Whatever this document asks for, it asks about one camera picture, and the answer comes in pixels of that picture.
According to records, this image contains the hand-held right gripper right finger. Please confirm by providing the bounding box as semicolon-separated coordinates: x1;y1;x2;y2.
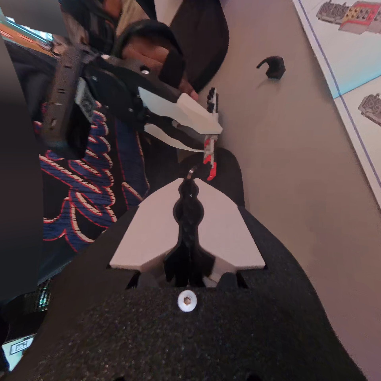
189;179;266;283

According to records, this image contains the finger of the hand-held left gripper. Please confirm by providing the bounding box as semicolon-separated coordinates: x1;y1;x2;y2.
144;123;209;155
138;86;223;135

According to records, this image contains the person's left hand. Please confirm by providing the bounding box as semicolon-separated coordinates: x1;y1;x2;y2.
122;37;199;102

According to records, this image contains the lego instruction booklet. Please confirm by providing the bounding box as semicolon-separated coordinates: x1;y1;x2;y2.
292;0;381;209

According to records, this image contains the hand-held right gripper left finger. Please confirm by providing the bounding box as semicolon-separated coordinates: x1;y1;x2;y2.
109;177;191;283

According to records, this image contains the lego car build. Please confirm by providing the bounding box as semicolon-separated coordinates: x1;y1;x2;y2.
202;86;222;182

